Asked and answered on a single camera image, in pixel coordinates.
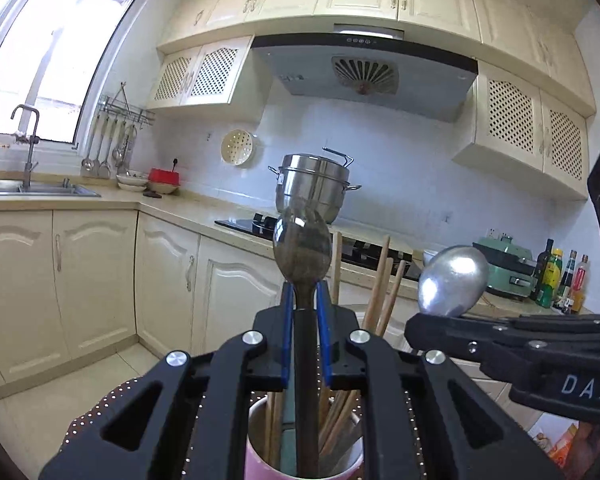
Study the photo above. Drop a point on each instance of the grey range hood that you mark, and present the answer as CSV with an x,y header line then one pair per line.
x,y
310,70

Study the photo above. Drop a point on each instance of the dark sauce bottle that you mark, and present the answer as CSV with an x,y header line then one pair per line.
x,y
569,280

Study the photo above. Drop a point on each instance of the steel sink faucet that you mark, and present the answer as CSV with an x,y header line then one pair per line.
x,y
31,150

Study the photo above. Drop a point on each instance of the stainless steel steamer pot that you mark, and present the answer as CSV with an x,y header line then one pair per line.
x,y
312,185

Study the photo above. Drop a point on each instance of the kitchen window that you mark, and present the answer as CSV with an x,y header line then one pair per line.
x,y
40,60

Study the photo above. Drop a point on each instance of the black gas stove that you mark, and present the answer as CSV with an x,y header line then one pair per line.
x,y
240,225

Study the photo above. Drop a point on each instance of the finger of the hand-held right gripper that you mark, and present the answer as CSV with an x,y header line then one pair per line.
x,y
440,335
555,322

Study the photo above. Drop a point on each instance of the cream bowl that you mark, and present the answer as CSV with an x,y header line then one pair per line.
x,y
162,189

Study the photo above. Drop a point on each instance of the cream base cabinets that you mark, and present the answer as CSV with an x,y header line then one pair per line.
x,y
95,270

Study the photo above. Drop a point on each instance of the green electric cooker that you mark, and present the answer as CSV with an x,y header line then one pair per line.
x,y
510,265

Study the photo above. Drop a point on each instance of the red pot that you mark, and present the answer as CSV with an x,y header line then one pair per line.
x,y
164,176

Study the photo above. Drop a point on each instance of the pile of wooden chopsticks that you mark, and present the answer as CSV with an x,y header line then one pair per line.
x,y
380,290

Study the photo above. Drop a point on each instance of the steel spoon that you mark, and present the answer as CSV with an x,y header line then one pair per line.
x,y
302,250
450,280

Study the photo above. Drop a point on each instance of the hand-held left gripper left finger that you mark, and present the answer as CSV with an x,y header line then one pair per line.
x,y
287,335

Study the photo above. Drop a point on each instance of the white hanging colander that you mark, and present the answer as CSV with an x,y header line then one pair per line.
x,y
237,147

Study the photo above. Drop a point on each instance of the wall utensil rail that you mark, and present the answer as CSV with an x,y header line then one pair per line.
x,y
125,110

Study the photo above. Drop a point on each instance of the green bottle yellow cap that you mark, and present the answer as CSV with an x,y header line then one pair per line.
x,y
552,280

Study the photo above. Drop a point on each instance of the stack of white bowls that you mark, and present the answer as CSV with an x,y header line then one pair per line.
x,y
131,182

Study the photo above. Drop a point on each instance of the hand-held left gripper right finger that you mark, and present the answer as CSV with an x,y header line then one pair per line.
x,y
323,335

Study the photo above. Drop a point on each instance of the dark oil bottle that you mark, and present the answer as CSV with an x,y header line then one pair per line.
x,y
545,260

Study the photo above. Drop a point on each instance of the steel kitchen sink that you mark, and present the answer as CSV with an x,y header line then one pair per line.
x,y
45,189

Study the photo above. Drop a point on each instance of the red label sauce bottle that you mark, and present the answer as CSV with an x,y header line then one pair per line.
x,y
581,280

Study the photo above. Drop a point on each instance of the pink utensil holder cup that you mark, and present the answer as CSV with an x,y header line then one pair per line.
x,y
260,465

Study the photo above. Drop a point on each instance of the orange packet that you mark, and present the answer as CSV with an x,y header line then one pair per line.
x,y
562,447

